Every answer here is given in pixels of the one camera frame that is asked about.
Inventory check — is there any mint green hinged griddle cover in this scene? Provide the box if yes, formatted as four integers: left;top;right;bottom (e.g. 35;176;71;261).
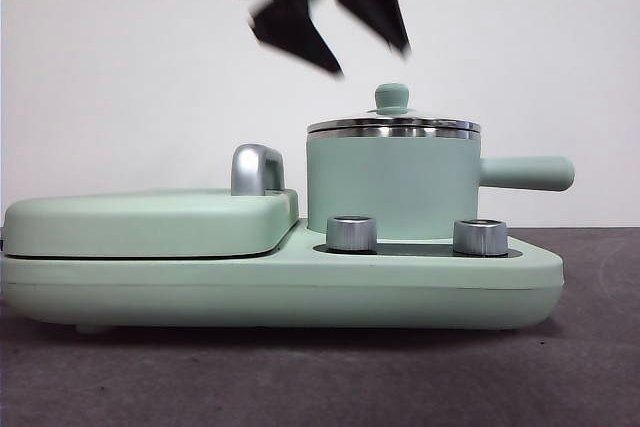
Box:
2;186;301;260

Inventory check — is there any silver control knob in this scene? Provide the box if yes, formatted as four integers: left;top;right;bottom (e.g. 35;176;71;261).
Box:
452;218;510;256
325;214;379;253

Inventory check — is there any silver griddle cover handle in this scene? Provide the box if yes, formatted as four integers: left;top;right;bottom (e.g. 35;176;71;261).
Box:
230;144;287;197

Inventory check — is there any glass lid with green knob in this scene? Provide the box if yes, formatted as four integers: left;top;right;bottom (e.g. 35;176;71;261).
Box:
305;82;484;137

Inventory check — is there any mint green handled pot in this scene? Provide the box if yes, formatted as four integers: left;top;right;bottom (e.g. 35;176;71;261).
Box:
305;126;576;241

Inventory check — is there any mint green breakfast machine base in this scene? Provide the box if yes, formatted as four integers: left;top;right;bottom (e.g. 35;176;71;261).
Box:
0;224;566;336

